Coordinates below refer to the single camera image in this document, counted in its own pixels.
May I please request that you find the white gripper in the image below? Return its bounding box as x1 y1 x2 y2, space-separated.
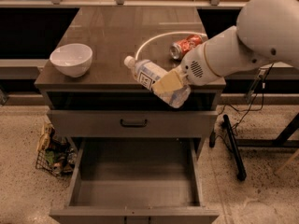
152 43 221 95

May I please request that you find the clear plastic water bottle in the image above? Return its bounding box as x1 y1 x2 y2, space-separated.
124 56 191 108

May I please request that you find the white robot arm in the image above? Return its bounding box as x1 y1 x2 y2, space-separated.
152 0 299 94

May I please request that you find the grey drawer cabinet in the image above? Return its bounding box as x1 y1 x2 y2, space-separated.
34 6 227 224

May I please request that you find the open grey middle drawer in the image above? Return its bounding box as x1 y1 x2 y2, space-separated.
50 138 219 224

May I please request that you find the closed grey top drawer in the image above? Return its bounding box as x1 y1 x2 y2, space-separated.
48 110 217 138

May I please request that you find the crushed orange soda can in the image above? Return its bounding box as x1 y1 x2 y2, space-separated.
169 35 203 61

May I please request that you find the white ceramic bowl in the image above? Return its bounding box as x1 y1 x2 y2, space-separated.
50 43 93 77

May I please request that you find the black metal stand leg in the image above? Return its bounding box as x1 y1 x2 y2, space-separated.
223 115 247 181

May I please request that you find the black power cable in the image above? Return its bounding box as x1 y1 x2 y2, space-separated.
214 63 275 142

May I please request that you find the black drawer handle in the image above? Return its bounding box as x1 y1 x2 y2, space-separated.
120 119 148 128

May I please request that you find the wire basket with snacks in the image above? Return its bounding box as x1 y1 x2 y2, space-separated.
36 122 78 177

